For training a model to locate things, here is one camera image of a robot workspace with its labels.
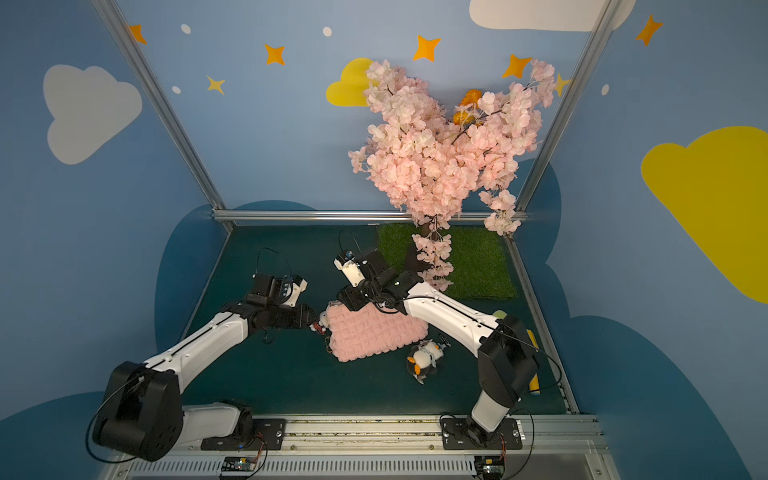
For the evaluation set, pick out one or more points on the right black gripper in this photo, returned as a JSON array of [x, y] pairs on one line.
[[355, 298]]

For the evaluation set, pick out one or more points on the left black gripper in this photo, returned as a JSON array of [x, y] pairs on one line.
[[294, 315]]

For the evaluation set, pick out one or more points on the pink puffy bag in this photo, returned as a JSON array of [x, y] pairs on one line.
[[360, 334]]

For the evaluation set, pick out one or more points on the black penguin plush charm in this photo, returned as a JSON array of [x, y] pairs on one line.
[[424, 359]]

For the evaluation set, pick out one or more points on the white kitty plush charm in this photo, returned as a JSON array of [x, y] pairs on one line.
[[319, 326]]

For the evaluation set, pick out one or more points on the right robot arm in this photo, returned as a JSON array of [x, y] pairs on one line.
[[507, 358]]

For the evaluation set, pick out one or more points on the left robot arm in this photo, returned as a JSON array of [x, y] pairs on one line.
[[142, 414]]

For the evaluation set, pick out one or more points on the green artificial grass mat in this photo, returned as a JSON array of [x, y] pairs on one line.
[[481, 265]]

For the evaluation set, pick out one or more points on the pink cherry blossom tree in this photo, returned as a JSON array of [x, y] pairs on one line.
[[428, 162]]

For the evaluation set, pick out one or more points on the left circuit board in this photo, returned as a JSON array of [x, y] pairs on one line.
[[239, 466]]

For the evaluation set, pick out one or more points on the circuit board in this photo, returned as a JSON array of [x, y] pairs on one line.
[[239, 466], [489, 468]]

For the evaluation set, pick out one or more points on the yellow toy shovel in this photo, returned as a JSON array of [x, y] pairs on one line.
[[534, 384]]

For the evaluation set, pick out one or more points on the right circuit board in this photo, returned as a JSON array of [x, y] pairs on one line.
[[489, 468]]

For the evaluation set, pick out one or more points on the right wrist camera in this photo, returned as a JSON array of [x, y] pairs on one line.
[[348, 265]]

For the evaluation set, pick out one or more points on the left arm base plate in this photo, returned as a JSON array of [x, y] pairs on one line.
[[259, 433]]

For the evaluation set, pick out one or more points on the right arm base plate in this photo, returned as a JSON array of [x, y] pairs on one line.
[[456, 435]]

